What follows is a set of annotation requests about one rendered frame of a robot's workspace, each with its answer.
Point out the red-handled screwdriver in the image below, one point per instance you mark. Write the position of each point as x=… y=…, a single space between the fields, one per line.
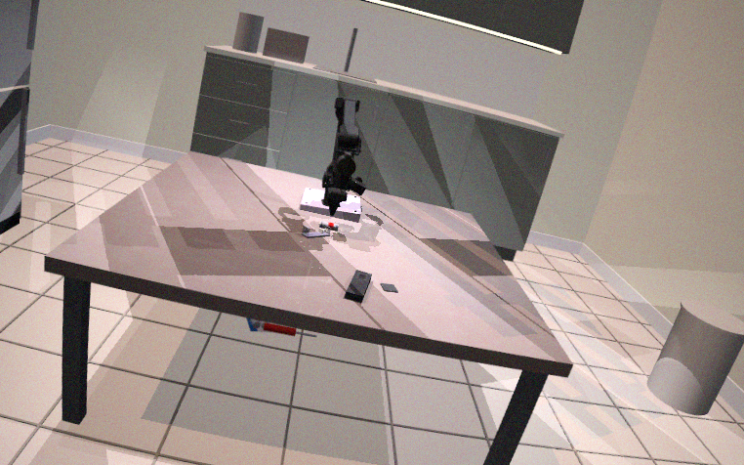
x=284 y=330

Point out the grey battery with red band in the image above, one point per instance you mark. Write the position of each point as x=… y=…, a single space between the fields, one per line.
x=331 y=225

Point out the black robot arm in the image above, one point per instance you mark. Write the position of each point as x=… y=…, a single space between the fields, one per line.
x=347 y=144

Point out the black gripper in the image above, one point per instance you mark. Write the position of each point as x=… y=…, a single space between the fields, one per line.
x=336 y=193

